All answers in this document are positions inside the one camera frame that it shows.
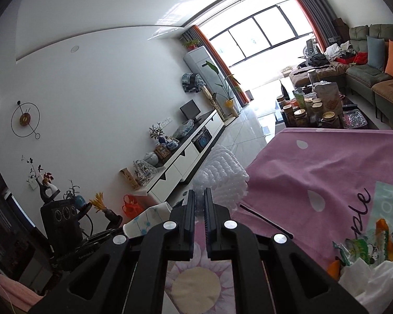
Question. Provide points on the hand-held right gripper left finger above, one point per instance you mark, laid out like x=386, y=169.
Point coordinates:
x=190, y=222

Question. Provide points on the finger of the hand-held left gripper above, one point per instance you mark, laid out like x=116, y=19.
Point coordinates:
x=93, y=243
x=100, y=233

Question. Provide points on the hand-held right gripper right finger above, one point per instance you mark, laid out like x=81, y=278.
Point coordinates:
x=211, y=222

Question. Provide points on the white paper cup blue print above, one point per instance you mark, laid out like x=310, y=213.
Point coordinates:
x=147, y=219

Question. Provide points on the white foam net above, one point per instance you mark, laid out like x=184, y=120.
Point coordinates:
x=222, y=173

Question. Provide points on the yellow dried flower bunch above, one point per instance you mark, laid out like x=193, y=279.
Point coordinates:
x=98, y=204

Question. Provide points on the blue vase with plant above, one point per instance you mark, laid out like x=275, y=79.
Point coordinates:
x=79, y=200

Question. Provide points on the orange plastic bag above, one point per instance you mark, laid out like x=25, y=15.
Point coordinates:
x=132, y=208

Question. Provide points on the black thin stick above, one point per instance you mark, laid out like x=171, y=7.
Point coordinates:
x=265, y=219

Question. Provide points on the dark cabinet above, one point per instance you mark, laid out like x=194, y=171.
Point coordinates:
x=6, y=235

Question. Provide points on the white TV cabinet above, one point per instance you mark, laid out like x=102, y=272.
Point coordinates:
x=180, y=163

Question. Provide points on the tan cardboard box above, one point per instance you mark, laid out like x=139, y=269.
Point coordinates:
x=129, y=178

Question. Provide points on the clear plastic bag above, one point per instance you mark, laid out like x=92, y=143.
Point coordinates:
x=144, y=171

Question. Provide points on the white ceramic jar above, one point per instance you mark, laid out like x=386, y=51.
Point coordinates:
x=151, y=158

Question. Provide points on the small wooden box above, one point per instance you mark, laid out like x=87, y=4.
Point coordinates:
x=162, y=153

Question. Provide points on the blue white porcelain vase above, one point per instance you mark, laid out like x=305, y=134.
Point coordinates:
x=171, y=144

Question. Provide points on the blue white plastic bundle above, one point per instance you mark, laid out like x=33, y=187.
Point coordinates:
x=183, y=129

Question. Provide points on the potted bonsai plant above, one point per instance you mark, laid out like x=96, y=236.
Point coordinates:
x=157, y=132

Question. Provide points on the black monitor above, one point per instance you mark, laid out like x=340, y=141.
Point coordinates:
x=189, y=109

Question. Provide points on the pink printed blanket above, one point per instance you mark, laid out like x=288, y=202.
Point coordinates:
x=314, y=170

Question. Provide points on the black coffee table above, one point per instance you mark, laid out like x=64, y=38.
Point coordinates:
x=280, y=122

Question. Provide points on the wooden rack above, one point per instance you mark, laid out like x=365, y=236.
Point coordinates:
x=213, y=99

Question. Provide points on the blue patterned cloth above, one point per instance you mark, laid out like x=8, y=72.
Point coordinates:
x=191, y=81

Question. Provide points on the tall leafy plant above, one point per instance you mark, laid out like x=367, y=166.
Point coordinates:
x=222, y=81

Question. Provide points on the green white snack wrapper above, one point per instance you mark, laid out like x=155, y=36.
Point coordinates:
x=352, y=252

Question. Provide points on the group of glass jars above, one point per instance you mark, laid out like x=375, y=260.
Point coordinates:
x=309, y=111

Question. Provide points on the green carton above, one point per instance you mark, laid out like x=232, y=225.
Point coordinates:
x=299, y=100

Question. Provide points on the white brown paper bag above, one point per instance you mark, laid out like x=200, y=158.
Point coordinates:
x=327, y=96

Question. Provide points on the green clear snack wrapper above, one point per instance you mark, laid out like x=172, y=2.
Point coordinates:
x=384, y=238

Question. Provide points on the white tissue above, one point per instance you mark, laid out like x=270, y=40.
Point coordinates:
x=376, y=279

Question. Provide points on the clear plastic tray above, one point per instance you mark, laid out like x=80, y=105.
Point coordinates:
x=355, y=119

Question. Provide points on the small potted green plant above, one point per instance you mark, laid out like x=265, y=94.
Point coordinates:
x=191, y=43

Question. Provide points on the recessed ceiling light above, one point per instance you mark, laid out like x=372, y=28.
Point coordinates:
x=73, y=49

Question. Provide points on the large black-framed window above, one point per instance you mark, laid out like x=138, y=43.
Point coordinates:
x=258, y=36

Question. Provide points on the black bag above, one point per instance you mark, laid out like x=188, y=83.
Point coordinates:
x=317, y=59

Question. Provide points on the green brown sofa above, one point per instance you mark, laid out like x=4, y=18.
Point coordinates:
x=363, y=75

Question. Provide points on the white clothes pile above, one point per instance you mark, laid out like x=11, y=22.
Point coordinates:
x=337, y=50

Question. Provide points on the red cloth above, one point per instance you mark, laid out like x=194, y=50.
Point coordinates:
x=360, y=58

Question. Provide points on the brown box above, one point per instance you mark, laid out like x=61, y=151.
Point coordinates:
x=339, y=26

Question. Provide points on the grey orange curtain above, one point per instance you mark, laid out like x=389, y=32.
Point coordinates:
x=311, y=9

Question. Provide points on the blue cushion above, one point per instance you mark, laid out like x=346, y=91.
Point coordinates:
x=375, y=52

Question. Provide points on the white wall outlet strip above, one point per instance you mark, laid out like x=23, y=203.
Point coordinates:
x=165, y=123

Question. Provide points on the round black wall clock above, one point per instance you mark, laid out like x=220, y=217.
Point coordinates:
x=25, y=119

